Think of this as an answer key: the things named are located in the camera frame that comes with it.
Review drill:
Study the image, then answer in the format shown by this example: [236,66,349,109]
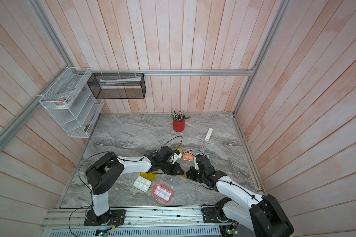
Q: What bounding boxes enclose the orange pillbox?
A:
[183,151,194,162]

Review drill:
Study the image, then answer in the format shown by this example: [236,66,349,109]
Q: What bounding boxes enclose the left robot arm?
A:
[85,146,184,217]

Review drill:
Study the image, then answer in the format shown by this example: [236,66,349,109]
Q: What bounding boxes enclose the white rectangular device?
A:
[205,128,213,141]

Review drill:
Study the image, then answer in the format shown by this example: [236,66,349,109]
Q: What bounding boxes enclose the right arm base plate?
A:
[200,205,235,223]

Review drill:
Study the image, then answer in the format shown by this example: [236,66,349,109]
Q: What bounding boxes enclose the yellow lid white pillbox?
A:
[133,172,156,192]

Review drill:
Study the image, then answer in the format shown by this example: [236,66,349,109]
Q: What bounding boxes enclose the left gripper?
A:
[160,160,185,176]

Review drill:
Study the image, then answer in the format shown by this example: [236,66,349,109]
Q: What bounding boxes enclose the red pen cup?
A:
[173,119,186,132]

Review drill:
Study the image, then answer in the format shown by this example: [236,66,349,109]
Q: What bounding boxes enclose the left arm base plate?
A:
[84,209,126,227]

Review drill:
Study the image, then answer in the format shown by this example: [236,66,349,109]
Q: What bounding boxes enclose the tape roll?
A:
[53,95,73,108]

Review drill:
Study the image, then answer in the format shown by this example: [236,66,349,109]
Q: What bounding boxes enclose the red pillbox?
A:
[151,184,174,203]

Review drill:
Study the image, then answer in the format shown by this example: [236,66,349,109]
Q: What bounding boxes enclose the white wire shelf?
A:
[40,67,104,138]

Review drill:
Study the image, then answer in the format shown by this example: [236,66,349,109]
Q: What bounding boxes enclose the green lid white pillbox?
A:
[172,148,183,155]

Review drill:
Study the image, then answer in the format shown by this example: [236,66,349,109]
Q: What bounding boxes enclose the black mesh basket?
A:
[87,73,146,99]

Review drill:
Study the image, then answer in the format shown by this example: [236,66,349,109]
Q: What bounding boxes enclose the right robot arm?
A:
[186,155,294,237]

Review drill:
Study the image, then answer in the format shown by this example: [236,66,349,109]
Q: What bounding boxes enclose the blue pillbox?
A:
[194,151,211,160]

